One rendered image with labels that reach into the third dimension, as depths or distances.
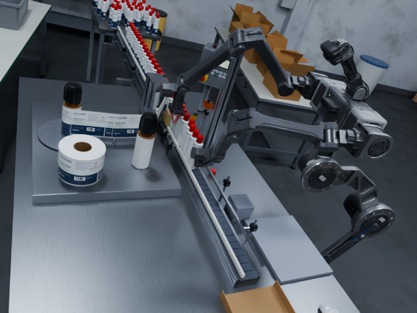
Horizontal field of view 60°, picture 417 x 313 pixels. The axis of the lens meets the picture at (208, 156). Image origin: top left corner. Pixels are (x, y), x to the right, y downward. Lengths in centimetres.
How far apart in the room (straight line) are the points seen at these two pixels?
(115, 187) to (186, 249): 44
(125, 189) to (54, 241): 39
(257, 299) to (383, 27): 701
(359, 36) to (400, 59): 118
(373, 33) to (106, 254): 714
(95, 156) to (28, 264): 50
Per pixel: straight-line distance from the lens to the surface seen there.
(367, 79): 743
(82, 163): 163
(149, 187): 175
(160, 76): 224
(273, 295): 159
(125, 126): 195
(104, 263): 149
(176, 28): 662
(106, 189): 170
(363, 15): 772
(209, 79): 191
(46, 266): 148
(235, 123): 129
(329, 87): 179
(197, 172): 193
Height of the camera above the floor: 200
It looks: 33 degrees down
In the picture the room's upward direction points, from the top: 19 degrees clockwise
